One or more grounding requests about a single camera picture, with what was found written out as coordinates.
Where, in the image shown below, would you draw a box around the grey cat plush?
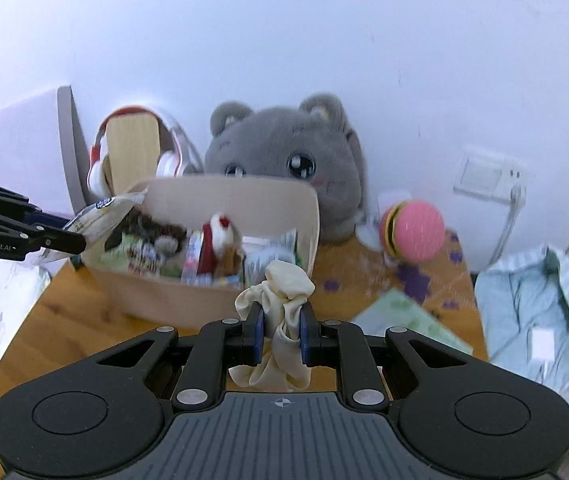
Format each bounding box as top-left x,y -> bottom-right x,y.
203,92 -> 368,246

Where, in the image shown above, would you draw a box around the white power cable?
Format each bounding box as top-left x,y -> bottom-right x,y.
490,184 -> 526,263

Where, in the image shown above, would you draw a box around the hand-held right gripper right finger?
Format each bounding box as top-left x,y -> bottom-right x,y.
299,305 -> 471,407

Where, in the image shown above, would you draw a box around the green illustrated booklet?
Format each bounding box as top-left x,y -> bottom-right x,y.
351,287 -> 475,357

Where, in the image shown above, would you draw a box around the pink burger ball toy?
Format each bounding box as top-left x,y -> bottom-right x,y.
381,199 -> 448,264

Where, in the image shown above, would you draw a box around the wooden desktop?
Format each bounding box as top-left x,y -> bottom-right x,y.
0,230 -> 490,461

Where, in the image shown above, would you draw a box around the lilac grey panel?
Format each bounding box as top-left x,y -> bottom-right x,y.
0,85 -> 88,221

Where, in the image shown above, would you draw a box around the white charger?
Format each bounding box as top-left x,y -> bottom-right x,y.
531,327 -> 558,364

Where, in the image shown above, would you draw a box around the red white headphones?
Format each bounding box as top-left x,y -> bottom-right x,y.
86,105 -> 205,197

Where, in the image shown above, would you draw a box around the colourful printed snack packet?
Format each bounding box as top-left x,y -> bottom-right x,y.
181,230 -> 206,282

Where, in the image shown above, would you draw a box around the clear packet with white contents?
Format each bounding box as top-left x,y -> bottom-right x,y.
61,189 -> 149,257

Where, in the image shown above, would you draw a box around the beige plastic storage bin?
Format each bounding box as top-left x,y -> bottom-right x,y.
81,175 -> 321,332

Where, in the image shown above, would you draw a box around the green white snack packet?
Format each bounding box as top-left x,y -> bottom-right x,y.
243,229 -> 299,287

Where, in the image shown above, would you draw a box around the cream fabric scrunchie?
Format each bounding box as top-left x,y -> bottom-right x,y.
228,260 -> 316,392

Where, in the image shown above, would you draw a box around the white plastic bag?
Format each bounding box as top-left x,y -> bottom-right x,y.
355,191 -> 396,261

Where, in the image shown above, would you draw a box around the black hair claw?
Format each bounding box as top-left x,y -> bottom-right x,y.
105,209 -> 188,253

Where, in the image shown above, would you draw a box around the light wooden board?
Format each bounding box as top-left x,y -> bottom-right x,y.
104,113 -> 163,196

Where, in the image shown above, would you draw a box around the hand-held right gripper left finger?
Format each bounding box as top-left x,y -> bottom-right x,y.
97,305 -> 266,407

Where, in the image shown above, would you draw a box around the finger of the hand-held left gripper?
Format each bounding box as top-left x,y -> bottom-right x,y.
26,208 -> 72,232
19,224 -> 88,257

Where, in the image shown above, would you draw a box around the white kitty plush toy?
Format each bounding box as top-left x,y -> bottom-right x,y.
199,211 -> 240,276

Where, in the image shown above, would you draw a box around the light blue cloth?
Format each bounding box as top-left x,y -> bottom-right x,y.
474,245 -> 569,437

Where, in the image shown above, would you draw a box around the white wall socket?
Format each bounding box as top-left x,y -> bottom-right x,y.
453,144 -> 528,206

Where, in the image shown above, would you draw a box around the light green snack packet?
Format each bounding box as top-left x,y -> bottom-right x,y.
98,232 -> 166,277

